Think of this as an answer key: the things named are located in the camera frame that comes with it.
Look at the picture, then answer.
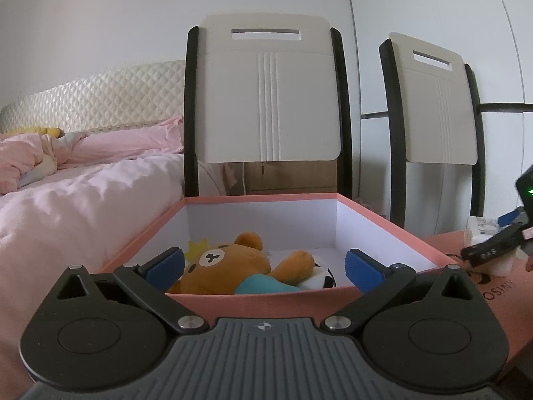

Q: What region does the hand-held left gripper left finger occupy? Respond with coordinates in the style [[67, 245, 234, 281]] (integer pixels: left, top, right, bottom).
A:
[[55, 247, 210, 335]]

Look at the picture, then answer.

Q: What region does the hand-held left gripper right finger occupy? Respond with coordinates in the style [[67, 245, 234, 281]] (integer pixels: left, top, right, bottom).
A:
[[324, 249, 476, 336]]

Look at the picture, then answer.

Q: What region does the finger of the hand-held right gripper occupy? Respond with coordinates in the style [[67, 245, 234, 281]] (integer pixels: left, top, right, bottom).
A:
[[460, 222, 533, 266], [497, 207, 526, 228]]

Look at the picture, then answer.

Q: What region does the pink cardboard storage box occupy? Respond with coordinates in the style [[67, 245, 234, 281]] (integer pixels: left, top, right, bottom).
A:
[[98, 193, 459, 331]]

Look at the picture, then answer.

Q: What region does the yellow star plush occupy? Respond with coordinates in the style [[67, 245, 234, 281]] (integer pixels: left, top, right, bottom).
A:
[[186, 238, 210, 261]]

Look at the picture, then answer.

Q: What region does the black and white plush ball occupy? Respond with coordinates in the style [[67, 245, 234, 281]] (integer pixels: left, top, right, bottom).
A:
[[297, 260, 339, 291]]

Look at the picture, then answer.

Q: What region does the pink box lid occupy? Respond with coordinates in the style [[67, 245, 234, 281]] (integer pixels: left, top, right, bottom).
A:
[[420, 229, 533, 369]]

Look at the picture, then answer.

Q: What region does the brown teddy bear plush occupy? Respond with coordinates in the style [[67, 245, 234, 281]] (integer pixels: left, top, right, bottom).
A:
[[167, 231, 316, 296]]

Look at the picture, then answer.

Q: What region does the pink bed sheet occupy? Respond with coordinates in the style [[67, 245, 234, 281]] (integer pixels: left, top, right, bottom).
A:
[[0, 152, 186, 388]]

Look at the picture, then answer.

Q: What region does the pink pillow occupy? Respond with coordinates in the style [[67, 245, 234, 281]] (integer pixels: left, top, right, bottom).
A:
[[56, 117, 185, 170]]

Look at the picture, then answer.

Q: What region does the crumpled pink blanket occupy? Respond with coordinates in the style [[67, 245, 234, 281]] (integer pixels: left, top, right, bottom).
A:
[[0, 133, 59, 195]]

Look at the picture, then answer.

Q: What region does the yellow plush toy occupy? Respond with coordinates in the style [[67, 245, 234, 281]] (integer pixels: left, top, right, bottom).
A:
[[4, 126, 64, 139]]

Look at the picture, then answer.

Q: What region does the cream quilted bed headboard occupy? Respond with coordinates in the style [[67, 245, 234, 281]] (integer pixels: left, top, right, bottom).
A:
[[0, 59, 186, 136]]

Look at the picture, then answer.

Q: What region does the narrow cream chair black frame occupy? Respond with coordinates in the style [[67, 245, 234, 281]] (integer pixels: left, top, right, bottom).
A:
[[378, 31, 486, 231]]

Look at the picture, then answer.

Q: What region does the wide cream chair black frame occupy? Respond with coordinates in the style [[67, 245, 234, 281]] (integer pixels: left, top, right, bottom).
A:
[[183, 13, 354, 201]]

